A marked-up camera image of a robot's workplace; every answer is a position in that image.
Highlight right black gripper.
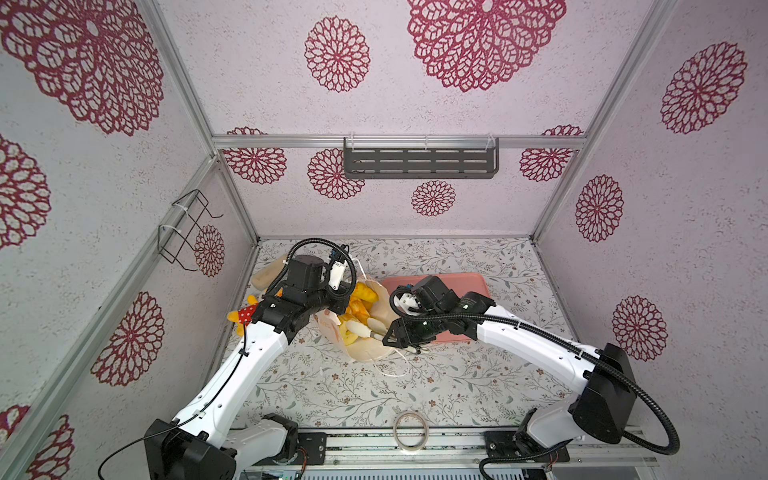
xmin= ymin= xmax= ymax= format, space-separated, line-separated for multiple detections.
xmin=378 ymin=312 xmax=445 ymax=348

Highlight steel tongs cream tips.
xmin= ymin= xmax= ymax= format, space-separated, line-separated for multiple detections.
xmin=344 ymin=320 xmax=422 ymax=354

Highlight white paper bag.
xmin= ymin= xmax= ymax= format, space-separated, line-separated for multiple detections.
xmin=313 ymin=259 xmax=412 ymax=379

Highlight yellow fake croissant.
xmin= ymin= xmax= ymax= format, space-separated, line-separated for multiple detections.
xmin=338 ymin=282 xmax=379 ymax=346

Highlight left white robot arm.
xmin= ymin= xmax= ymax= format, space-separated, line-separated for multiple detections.
xmin=144 ymin=286 xmax=350 ymax=479

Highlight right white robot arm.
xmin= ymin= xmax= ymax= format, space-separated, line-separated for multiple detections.
xmin=384 ymin=287 xmax=636 ymax=455

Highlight yellow plush toy red dress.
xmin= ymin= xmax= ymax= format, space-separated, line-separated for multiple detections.
xmin=226 ymin=295 xmax=258 ymax=337

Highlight pink plastic tray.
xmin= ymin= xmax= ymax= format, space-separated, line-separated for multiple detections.
xmin=380 ymin=273 xmax=491 ymax=343

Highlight clear tape roll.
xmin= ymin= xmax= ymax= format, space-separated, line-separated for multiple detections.
xmin=392 ymin=411 xmax=431 ymax=454

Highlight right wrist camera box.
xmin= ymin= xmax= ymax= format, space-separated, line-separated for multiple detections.
xmin=411 ymin=275 xmax=460 ymax=314

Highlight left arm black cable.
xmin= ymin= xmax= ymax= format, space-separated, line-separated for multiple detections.
xmin=95 ymin=237 xmax=359 ymax=480

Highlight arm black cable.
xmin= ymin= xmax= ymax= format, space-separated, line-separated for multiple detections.
xmin=388 ymin=284 xmax=682 ymax=480
xmin=95 ymin=237 xmax=359 ymax=480

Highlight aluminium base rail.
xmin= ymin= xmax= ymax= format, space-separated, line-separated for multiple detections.
xmin=242 ymin=427 xmax=664 ymax=479

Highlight grey wall shelf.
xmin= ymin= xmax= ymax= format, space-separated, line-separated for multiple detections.
xmin=342 ymin=138 xmax=500 ymax=180

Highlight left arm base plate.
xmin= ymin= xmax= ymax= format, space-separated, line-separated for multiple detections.
xmin=259 ymin=431 xmax=327 ymax=467

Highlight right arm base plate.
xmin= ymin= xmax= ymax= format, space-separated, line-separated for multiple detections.
xmin=483 ymin=430 xmax=571 ymax=464

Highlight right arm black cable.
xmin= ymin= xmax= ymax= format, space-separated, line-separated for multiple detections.
xmin=388 ymin=284 xmax=682 ymax=480

